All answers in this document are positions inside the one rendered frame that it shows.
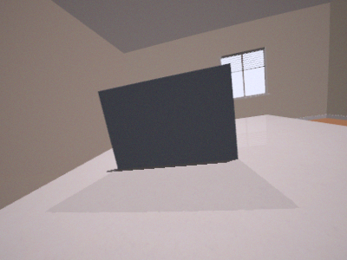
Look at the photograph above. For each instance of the dark grey flat board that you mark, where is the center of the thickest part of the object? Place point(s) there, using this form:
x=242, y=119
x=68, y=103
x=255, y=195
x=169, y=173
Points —
x=176, y=119

